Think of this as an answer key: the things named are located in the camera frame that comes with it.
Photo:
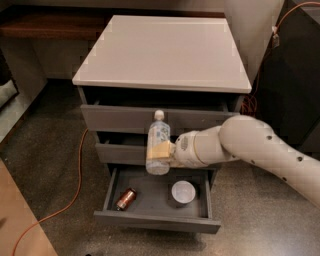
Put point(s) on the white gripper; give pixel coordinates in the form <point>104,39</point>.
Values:
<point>184,148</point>

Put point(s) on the clear plastic water bottle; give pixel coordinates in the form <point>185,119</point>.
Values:
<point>158,146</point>

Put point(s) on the grey bottom drawer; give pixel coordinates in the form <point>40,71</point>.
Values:
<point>154,207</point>

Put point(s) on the grey drawer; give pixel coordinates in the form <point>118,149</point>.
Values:
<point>121,148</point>
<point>125,119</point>
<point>154,207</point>

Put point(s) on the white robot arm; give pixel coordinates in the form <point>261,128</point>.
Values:
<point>240,137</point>

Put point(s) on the grey middle drawer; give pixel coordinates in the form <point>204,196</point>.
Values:
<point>121,148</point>

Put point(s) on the grey top drawer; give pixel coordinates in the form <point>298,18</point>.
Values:
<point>125,119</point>

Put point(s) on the grey drawer cabinet white top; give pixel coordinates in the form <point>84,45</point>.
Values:
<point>164,62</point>

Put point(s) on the white round bowl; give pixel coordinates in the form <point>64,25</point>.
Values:
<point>183,192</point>

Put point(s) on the copper red can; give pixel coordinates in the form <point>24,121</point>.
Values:
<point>126,199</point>

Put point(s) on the dark grey side cabinet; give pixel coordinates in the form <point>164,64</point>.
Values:
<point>288,82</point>

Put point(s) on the dark wooden shelf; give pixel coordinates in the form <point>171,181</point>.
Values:
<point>73,23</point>

